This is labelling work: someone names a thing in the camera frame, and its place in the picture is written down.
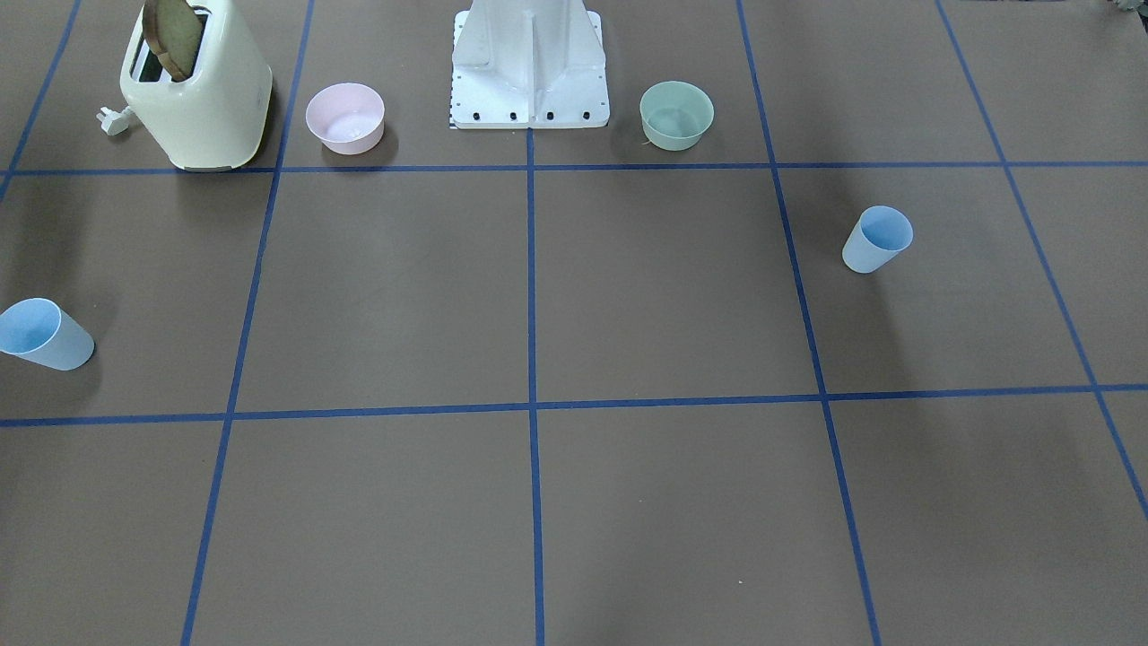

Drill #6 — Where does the blue cup robot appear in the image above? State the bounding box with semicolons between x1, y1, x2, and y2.
1;298;95;371
841;205;915;274

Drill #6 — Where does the cream white toaster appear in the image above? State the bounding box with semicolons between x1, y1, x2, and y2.
119;1;274;172

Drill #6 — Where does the green plastic bowl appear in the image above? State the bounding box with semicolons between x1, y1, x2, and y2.
639;79;715;151

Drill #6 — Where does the brown bread slice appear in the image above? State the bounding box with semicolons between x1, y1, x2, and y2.
141;1;205;83

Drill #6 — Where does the white toaster plug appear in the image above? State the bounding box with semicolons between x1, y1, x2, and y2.
96;106;135;137

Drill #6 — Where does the pink plastic bowl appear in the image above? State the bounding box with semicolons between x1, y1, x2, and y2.
305;83;386;155

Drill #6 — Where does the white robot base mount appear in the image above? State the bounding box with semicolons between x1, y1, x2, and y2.
448;1;611;130

